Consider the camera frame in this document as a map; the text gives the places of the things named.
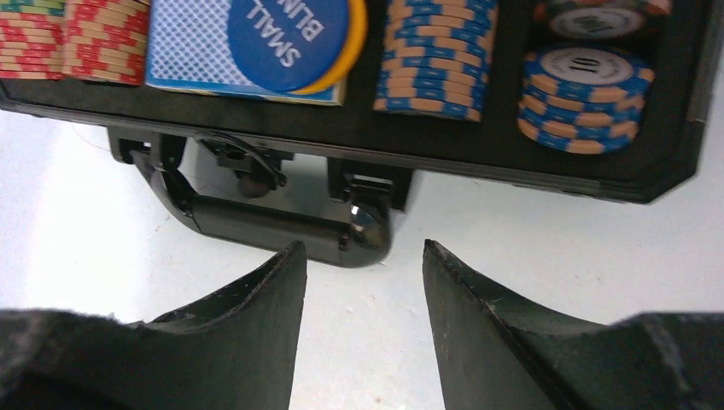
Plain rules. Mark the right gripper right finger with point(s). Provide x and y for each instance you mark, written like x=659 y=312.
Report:
x=496 y=349

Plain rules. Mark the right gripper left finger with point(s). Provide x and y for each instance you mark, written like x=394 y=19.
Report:
x=232 y=349

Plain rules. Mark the black poker set case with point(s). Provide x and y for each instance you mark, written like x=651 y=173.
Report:
x=371 y=157

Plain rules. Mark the blue round button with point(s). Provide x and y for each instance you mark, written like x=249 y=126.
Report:
x=285 y=46

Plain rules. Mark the orange round button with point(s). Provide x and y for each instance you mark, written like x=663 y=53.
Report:
x=356 y=36

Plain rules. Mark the blue playing card box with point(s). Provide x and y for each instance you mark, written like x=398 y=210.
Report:
x=188 y=51

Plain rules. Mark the right blue tan chip stack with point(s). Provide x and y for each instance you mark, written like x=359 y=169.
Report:
x=437 y=57

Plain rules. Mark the red chip stack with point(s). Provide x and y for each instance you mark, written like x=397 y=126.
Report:
x=32 y=39
x=106 y=40

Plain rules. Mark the left red chip stack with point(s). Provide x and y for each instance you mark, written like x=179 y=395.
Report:
x=32 y=39

